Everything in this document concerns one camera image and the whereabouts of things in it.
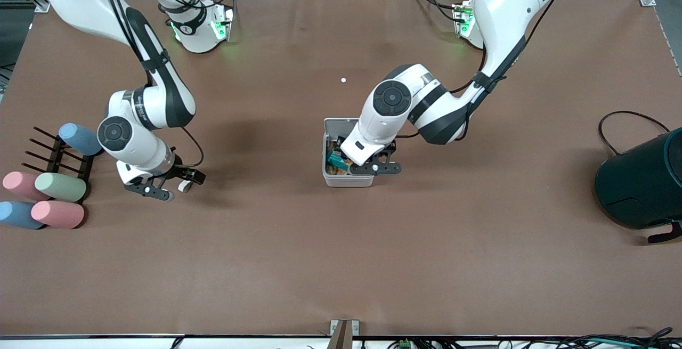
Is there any black floor cable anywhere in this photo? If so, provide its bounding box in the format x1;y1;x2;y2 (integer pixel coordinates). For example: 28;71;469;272
554;328;675;349

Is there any green cup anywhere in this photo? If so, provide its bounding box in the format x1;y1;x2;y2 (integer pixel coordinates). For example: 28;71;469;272
34;172;87;203

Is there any teal snack packet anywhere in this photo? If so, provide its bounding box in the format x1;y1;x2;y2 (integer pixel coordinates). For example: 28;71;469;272
326;149;356;175

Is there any metal table bracket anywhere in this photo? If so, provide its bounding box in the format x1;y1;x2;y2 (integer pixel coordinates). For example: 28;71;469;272
329;320;359;349

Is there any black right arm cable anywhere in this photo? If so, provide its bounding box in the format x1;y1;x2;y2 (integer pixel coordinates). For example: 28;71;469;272
99;0;206;168

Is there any black curved strap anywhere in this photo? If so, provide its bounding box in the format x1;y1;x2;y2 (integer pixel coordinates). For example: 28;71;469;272
647;221;682;244

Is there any base connector box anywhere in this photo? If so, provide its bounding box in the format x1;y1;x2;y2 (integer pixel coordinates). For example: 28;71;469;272
210;2;235;42
453;0;480;39

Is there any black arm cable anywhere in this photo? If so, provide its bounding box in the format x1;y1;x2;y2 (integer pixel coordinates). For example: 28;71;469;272
450;0;557;142
99;0;206;168

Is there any blue cup with lighter base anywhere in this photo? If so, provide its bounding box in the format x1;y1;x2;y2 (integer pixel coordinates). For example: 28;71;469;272
58;123;104;157

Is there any dark teal cylindrical container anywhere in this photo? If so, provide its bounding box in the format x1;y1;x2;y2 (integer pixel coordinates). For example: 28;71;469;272
594;128;682;230

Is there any white lidded trash bin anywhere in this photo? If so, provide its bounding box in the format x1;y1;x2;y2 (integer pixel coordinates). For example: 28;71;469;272
322;118;376;188

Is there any brown table cover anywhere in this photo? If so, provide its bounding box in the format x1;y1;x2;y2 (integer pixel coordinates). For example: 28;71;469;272
0;0;682;337

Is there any aluminium table edge rail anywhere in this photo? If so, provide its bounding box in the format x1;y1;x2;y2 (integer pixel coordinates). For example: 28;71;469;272
0;333;682;340

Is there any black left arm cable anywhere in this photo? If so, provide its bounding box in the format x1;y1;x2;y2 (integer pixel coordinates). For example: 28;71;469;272
450;0;557;142

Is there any black left base cable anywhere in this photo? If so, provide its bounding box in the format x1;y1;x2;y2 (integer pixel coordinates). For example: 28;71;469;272
409;0;460;22

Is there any thin black looped cable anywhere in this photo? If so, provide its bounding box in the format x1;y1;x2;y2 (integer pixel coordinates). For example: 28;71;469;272
598;110;671;155

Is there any teal floor cable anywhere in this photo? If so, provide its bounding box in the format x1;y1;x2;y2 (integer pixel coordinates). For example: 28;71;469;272
586;338;682;349

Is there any deep pink cup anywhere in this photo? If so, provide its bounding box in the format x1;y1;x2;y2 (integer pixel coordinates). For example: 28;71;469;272
30;200;85;230

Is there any right base connector box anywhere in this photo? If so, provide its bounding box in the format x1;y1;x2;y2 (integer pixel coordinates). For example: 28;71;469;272
210;2;235;42

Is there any pale pink cup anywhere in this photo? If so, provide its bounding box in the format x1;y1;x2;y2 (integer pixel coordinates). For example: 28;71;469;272
2;172;51;201

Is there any black cup rack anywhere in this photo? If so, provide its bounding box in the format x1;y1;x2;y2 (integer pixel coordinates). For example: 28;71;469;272
20;126;95;200

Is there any left base connector box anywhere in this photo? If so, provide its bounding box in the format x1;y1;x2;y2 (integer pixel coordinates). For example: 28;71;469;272
453;0;480;39

